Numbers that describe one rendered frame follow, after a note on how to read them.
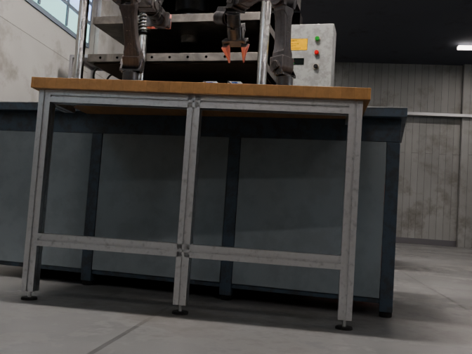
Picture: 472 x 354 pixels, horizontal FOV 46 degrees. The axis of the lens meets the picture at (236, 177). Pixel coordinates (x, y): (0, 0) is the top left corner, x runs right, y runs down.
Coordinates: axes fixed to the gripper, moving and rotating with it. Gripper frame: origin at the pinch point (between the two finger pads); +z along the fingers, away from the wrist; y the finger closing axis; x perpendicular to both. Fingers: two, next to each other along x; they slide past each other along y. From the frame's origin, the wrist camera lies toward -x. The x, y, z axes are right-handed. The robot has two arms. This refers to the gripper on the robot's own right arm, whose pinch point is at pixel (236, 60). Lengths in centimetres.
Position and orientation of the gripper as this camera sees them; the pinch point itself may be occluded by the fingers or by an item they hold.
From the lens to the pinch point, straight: 243.6
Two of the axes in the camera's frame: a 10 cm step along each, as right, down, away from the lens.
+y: -9.6, -0.5, 2.6
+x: -2.6, 4.2, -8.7
